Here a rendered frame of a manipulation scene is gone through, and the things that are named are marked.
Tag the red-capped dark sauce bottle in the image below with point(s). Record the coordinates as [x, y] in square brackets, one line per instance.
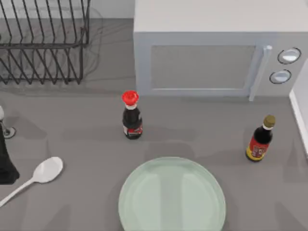
[132, 118]

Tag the pale green plate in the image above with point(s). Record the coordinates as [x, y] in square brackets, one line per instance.
[172, 195]

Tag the pale microwave oven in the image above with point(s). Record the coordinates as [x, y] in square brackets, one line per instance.
[204, 29]

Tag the gold-capped dark sauce bottle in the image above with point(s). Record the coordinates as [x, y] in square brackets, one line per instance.
[261, 142]

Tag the white spoon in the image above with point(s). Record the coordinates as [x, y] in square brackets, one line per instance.
[45, 170]

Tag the small microwave knob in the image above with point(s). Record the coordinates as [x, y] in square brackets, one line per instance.
[280, 76]

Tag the large microwave knob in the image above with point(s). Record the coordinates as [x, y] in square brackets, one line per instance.
[289, 55]

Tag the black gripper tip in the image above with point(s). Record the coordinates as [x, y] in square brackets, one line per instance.
[6, 158]

